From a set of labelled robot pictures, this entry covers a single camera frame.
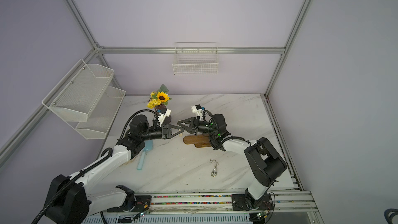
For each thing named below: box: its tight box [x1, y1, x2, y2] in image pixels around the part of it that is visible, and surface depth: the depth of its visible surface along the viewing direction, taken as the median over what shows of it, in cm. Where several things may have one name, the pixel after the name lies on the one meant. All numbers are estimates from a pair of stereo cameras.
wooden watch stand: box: [182, 134, 212, 148], surface depth 90 cm
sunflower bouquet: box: [146, 84, 173, 109], surface depth 88 cm
